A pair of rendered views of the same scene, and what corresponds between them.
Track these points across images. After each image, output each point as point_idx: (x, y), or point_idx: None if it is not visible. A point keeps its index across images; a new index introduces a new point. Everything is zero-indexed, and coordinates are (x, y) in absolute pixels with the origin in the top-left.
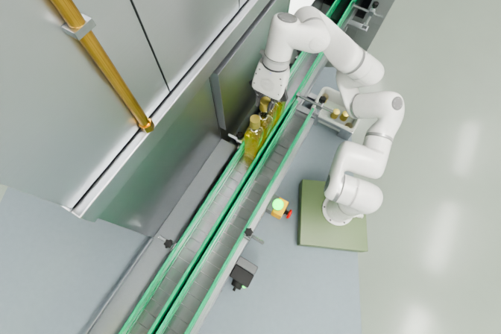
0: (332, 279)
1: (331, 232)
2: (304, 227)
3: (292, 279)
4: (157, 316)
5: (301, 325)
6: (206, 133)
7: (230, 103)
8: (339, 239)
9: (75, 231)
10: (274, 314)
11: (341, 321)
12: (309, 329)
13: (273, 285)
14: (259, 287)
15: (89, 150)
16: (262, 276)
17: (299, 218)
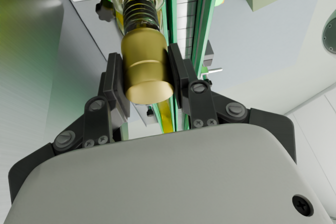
0: (288, 3)
1: None
2: None
3: (244, 27)
4: (166, 104)
5: (255, 44)
6: (70, 78)
7: (22, 52)
8: None
9: None
10: (232, 50)
11: (292, 25)
12: (262, 42)
13: (227, 39)
14: (215, 46)
15: None
16: (215, 40)
17: None
